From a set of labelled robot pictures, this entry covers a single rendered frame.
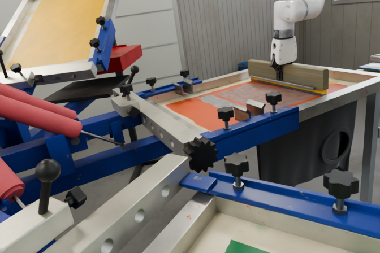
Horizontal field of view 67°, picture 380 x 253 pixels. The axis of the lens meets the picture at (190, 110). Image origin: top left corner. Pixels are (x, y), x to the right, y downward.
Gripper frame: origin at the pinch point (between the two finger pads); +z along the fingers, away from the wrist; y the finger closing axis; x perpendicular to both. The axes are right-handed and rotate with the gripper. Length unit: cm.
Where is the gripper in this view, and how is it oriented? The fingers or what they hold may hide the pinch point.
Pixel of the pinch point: (283, 74)
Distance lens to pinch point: 124.2
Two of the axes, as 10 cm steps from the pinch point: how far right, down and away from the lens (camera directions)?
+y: 8.7, -2.8, 4.0
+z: 1.1, 9.1, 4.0
